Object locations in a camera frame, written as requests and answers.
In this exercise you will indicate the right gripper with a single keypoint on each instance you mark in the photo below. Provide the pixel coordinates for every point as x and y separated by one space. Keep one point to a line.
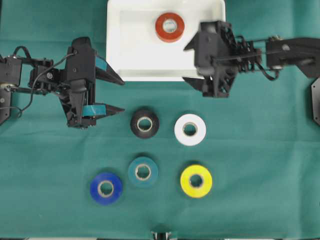
235 55

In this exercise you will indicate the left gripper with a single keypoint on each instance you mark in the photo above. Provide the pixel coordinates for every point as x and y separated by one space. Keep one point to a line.
80 108

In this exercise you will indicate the red tape roll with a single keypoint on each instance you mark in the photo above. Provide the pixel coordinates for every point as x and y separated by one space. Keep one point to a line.
169 27

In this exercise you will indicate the white tape roll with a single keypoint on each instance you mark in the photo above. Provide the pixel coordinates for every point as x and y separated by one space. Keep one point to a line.
190 129

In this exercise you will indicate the teal tape roll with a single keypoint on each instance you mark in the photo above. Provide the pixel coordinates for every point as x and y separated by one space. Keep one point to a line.
143 172

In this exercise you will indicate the yellow tape roll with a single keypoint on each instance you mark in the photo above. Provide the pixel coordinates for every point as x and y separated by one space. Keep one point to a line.
196 181

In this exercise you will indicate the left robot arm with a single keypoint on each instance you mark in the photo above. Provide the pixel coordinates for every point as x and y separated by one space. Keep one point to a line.
22 77

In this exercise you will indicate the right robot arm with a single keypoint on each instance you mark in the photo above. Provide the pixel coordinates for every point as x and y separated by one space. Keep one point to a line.
303 52

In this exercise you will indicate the black tape roll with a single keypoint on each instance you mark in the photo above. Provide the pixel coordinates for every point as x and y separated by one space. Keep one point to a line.
144 123

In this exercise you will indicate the white plastic case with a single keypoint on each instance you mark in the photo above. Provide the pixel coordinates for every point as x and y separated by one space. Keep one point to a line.
133 48

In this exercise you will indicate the blue tape roll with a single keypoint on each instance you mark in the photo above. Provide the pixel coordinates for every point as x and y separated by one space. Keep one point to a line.
106 188

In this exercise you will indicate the green table cloth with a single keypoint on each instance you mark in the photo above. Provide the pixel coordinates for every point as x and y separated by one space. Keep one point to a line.
261 147

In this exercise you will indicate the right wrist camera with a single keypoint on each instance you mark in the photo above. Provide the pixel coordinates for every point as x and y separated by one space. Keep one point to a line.
207 43

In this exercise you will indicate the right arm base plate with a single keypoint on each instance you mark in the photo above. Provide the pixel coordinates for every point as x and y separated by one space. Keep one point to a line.
315 99

